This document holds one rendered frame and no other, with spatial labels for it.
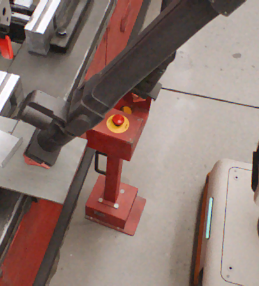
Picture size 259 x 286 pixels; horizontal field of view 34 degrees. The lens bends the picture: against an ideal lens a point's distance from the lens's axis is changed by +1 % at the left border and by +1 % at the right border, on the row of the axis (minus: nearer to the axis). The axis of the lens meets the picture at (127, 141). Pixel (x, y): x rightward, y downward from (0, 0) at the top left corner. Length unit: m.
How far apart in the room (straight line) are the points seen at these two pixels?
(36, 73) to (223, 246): 0.98
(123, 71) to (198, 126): 1.65
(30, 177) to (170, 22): 0.52
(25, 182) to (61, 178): 0.08
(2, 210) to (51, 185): 0.18
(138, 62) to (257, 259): 1.23
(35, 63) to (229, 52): 1.64
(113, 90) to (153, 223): 1.35
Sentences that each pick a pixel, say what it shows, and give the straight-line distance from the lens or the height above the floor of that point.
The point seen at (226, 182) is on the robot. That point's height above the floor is 0.28.
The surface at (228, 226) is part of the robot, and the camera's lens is 1.81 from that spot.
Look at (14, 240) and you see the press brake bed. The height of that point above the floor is 0.76.
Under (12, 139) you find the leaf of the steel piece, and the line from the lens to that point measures 1.07.
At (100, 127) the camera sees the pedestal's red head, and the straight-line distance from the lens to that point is 1.34.
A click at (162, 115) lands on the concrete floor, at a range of 2.36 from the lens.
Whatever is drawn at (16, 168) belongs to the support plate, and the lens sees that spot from 1.03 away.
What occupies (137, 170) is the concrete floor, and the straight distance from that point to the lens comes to 2.16.
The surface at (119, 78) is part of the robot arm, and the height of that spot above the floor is 1.33.
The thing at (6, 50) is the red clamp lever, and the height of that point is 1.18.
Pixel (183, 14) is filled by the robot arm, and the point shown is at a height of 1.46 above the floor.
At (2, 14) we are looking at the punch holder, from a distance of 1.02.
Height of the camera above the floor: 1.89
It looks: 58 degrees down
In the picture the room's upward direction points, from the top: 8 degrees clockwise
